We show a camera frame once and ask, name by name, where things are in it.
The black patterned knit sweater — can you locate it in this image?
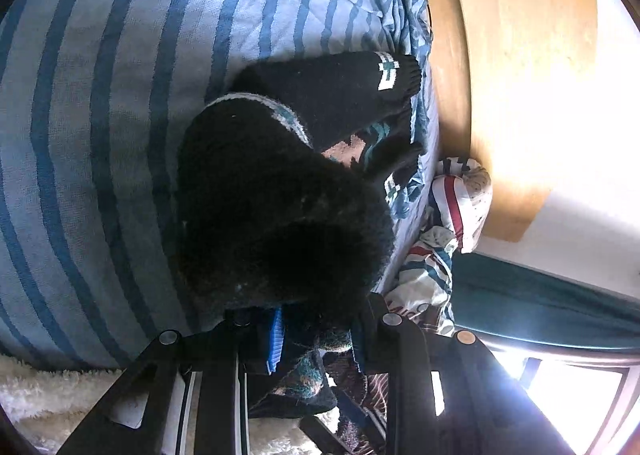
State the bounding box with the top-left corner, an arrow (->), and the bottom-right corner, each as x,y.
176,51 -> 423,418

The brown striped garment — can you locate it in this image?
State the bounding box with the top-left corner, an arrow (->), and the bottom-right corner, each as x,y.
333,319 -> 442,454

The white blue patterned duvet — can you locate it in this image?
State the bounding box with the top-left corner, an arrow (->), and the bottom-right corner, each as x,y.
384,227 -> 458,337

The dark green curtain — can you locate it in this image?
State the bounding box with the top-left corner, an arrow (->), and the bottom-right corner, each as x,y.
452,253 -> 639,350

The white fluffy blanket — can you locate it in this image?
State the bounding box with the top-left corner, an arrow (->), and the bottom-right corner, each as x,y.
0,353 -> 321,455

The white patterned pillow red stripe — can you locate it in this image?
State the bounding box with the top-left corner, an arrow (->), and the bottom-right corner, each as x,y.
430,157 -> 492,253

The blue striped blanket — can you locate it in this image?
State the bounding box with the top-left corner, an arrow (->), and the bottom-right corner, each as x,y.
1,0 -> 432,369

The wooden headboard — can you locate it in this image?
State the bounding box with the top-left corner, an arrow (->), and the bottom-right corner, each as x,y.
428,0 -> 597,243

